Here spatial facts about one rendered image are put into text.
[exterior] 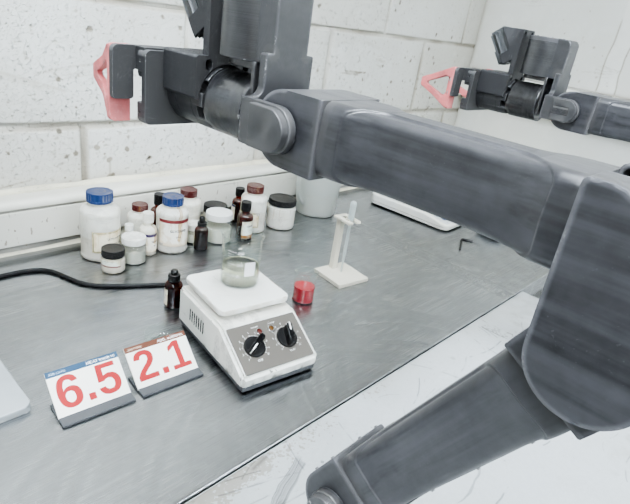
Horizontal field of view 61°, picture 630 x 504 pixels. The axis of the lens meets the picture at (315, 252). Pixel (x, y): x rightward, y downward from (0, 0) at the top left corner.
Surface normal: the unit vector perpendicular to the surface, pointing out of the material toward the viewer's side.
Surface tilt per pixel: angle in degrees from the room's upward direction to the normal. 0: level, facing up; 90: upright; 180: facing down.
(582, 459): 0
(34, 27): 90
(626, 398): 90
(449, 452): 92
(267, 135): 90
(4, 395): 0
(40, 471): 0
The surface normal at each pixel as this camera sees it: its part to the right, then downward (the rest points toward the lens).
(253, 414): 0.15, -0.90
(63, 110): 0.71, 0.38
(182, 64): -0.69, 0.21
